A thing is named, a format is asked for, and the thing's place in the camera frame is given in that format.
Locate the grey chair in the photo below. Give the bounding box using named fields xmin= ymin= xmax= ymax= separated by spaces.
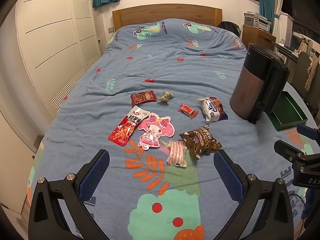
xmin=291 ymin=52 xmax=319 ymax=108

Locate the dark red jerky packet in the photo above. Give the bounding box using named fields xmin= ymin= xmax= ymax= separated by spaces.
xmin=130 ymin=90 xmax=157 ymax=107

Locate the blue patterned bed cover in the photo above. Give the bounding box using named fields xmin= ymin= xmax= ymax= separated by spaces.
xmin=28 ymin=18 xmax=319 ymax=239

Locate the wooden dresser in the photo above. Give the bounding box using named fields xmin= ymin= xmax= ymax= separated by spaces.
xmin=242 ymin=24 xmax=276 ymax=50

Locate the red spicy snack pouch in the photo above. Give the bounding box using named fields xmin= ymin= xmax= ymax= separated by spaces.
xmin=108 ymin=106 xmax=150 ymax=146

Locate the pink striped snack packet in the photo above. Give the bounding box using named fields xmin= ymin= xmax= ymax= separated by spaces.
xmin=167 ymin=141 xmax=188 ymax=168

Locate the white printer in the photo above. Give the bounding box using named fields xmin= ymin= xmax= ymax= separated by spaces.
xmin=244 ymin=11 xmax=271 ymax=33

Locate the small red candy packet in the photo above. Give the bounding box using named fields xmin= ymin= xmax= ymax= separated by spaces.
xmin=177 ymin=103 xmax=199 ymax=119

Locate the teal curtain right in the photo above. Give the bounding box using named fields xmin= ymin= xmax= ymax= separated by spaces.
xmin=259 ymin=0 xmax=278 ymax=33

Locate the white wardrobe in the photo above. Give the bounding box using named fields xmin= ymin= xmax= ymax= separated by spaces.
xmin=16 ymin=0 xmax=101 ymax=118

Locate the black backpack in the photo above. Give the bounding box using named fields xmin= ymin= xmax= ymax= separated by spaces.
xmin=218 ymin=21 xmax=241 ymax=37

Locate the beige scarf on chair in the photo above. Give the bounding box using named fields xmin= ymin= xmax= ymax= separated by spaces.
xmin=304 ymin=53 xmax=319 ymax=92

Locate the olive green snack packet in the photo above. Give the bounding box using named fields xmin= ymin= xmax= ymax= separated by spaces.
xmin=158 ymin=91 xmax=174 ymax=103

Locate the white blue cookie pack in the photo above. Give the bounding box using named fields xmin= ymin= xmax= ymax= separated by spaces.
xmin=197 ymin=97 xmax=228 ymax=124

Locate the wooden headboard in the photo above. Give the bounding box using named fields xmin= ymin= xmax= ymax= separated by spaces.
xmin=112 ymin=3 xmax=222 ymax=30

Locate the pink cartoon character packet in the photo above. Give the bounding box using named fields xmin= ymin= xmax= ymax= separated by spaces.
xmin=137 ymin=113 xmax=175 ymax=151

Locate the desk with clutter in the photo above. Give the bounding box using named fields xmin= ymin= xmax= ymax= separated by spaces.
xmin=273 ymin=31 xmax=319 ymax=61

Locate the green tray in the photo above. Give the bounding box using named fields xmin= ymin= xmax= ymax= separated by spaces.
xmin=268 ymin=91 xmax=308 ymax=131

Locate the brown chocolate snack bag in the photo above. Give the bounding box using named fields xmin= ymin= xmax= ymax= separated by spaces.
xmin=180 ymin=125 xmax=222 ymax=160

